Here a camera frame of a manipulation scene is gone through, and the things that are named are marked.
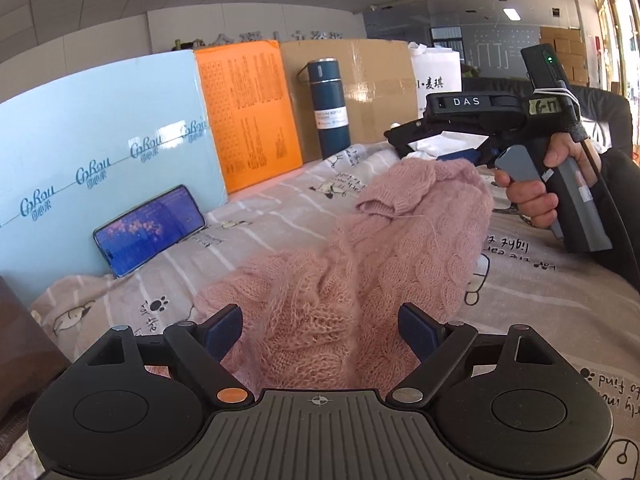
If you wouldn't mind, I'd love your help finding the cartoon print bed sheet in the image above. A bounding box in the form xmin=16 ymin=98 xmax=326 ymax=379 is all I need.
xmin=1 ymin=145 xmax=639 ymax=479

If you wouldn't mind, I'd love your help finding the brown leather bag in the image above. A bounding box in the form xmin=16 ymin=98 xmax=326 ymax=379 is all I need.
xmin=0 ymin=280 xmax=70 ymax=456

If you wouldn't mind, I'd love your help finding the light blue Cobou box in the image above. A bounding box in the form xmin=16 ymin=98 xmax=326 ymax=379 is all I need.
xmin=1 ymin=51 xmax=228 ymax=304

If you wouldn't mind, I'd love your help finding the brown cardboard box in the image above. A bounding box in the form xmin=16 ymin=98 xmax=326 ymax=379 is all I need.
xmin=281 ymin=39 xmax=418 ymax=162

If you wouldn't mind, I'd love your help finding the orange printed box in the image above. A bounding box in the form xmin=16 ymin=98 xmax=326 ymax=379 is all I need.
xmin=194 ymin=40 xmax=303 ymax=193

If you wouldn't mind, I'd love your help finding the person's right hand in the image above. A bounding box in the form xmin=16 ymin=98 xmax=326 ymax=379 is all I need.
xmin=494 ymin=133 xmax=602 ymax=229

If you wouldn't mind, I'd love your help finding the white garment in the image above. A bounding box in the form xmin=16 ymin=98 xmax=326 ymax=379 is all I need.
xmin=409 ymin=131 xmax=487 ymax=159

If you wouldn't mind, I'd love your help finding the smartphone with lit screen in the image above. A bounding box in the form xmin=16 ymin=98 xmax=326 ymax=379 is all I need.
xmin=93 ymin=184 xmax=206 ymax=278

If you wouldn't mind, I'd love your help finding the dark teal thermos bottle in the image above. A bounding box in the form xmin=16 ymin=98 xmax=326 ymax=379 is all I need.
xmin=298 ymin=58 xmax=350 ymax=158

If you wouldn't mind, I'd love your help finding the pink knitted sweater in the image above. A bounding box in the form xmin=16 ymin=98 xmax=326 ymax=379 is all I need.
xmin=195 ymin=158 xmax=494 ymax=393

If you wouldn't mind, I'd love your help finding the stacked cardboard boxes far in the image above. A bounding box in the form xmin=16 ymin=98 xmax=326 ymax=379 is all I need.
xmin=540 ymin=27 xmax=589 ymax=87

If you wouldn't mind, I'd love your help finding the white tote bag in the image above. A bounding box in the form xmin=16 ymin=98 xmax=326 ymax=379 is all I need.
xmin=408 ymin=42 xmax=462 ymax=117

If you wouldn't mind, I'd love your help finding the black garment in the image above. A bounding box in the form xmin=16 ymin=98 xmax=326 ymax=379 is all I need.
xmin=384 ymin=118 xmax=450 ymax=159

